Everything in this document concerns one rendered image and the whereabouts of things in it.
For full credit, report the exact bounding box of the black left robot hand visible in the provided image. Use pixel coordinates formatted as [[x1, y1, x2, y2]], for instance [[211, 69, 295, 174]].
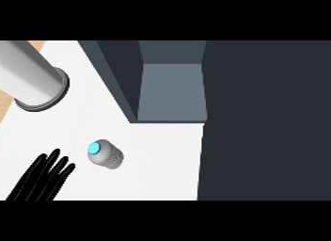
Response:
[[4, 148, 77, 201]]

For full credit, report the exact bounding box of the dark grey open cabinet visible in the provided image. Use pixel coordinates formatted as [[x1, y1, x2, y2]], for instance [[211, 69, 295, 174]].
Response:
[[77, 40, 208, 124]]

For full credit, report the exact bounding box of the dark grey cabinet door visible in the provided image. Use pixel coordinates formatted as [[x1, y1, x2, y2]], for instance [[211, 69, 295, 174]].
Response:
[[196, 40, 331, 201]]

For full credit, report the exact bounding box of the clear bottle with cyan cap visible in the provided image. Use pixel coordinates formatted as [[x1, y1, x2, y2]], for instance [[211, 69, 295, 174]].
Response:
[[86, 138, 125, 170]]

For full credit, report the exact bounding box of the grey metal cylinder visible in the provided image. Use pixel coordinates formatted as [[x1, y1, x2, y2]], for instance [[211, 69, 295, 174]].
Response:
[[0, 40, 71, 113]]

